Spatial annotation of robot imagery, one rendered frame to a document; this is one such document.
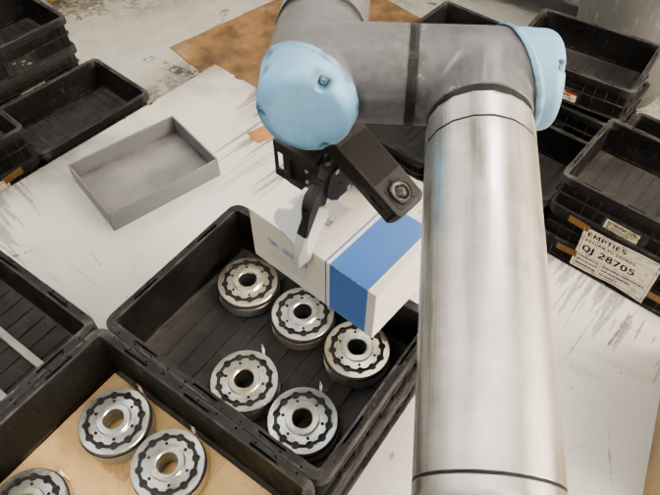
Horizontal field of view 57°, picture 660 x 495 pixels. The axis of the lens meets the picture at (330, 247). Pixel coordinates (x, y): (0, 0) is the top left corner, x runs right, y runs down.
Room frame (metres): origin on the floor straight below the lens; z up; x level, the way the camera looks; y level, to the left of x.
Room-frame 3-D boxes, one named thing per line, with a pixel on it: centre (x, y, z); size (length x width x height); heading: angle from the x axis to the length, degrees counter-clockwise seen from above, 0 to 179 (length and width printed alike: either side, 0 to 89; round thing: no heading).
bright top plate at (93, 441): (0.35, 0.31, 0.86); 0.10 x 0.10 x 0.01
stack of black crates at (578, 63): (1.68, -0.80, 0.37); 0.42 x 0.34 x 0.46; 49
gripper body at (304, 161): (0.50, 0.01, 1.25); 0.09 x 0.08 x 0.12; 49
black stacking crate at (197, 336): (0.47, 0.09, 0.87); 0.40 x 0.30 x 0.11; 54
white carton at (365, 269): (0.48, -0.01, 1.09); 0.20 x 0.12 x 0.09; 49
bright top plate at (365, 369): (0.47, -0.04, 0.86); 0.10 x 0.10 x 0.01
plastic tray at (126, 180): (1.00, 0.42, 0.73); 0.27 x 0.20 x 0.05; 129
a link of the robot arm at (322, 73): (0.40, 0.00, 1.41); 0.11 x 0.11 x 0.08; 83
